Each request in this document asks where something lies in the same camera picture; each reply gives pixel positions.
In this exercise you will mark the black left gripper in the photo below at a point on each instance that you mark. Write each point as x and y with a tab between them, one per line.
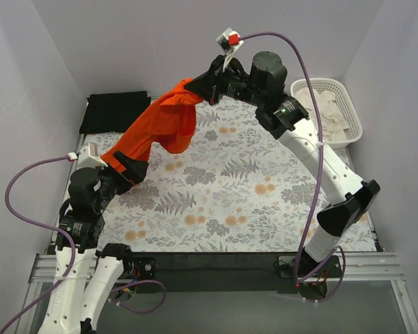
118	172

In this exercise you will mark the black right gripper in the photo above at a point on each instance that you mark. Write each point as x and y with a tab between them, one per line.
214	85

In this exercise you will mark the orange t-shirt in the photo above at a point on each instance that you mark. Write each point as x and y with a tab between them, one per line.
169	121

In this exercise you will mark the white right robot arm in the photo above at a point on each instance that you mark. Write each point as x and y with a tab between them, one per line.
349	195

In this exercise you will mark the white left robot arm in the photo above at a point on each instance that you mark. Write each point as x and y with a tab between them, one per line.
87	276

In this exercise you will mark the folded black t-shirt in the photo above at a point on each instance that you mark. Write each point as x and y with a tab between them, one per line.
113	112

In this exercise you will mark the floral patterned table mat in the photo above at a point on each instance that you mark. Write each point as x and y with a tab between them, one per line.
234	189

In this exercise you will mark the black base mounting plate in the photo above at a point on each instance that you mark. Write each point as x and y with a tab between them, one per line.
281	281

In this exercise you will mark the crumpled white t-shirt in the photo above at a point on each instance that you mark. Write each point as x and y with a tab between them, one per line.
332	120

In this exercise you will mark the white perforated plastic basket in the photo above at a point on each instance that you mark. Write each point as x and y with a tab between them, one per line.
343	101

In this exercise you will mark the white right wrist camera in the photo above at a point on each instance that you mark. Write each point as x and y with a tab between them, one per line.
230	42

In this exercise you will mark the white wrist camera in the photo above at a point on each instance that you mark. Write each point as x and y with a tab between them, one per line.
87	157
230	42

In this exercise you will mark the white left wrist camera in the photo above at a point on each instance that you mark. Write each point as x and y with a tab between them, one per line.
87	157

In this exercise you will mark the aluminium table frame rail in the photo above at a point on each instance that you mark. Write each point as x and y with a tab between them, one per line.
359	266

